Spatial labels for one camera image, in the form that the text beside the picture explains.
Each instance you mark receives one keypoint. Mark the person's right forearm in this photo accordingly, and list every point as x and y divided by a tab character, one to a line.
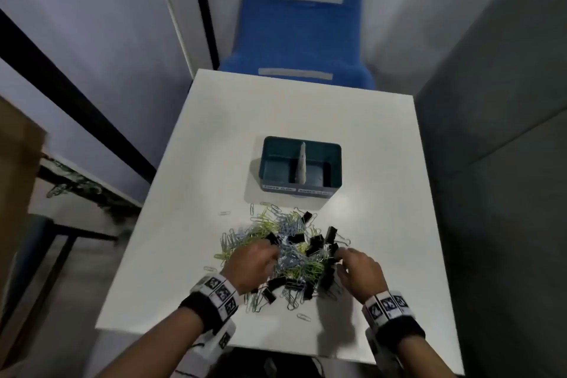
421	360

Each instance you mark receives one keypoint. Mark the side table with leaf pattern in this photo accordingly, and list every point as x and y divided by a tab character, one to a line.
79	180

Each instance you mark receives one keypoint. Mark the person's right hand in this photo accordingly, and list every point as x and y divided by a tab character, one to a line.
361	273

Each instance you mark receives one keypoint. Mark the brown cardboard box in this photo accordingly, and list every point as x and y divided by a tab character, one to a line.
17	160

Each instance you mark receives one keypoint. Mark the person's black clothing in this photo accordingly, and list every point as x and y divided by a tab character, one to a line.
288	366

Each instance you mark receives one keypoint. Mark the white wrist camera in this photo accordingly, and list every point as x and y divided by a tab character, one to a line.
219	340
383	357

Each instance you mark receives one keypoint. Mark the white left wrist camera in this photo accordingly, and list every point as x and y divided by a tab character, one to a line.
219	340

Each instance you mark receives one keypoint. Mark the blue chair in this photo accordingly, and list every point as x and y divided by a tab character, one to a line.
301	36

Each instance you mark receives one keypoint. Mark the teal divided organizer box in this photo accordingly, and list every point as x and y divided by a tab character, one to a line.
274	160

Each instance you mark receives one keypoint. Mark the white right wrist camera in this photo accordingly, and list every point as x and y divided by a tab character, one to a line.
383	357

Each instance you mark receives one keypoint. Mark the left wristband with marker tags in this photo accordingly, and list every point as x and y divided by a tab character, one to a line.
217	291

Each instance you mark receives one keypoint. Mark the person's left hand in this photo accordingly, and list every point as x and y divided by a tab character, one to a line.
250	264

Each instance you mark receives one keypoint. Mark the pile of coloured paper clips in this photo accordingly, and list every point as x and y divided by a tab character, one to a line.
290	253

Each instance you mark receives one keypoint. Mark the person's left forearm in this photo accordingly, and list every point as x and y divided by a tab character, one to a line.
155	346

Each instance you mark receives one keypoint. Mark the teal stool with black frame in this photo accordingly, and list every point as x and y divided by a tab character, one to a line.
26	249

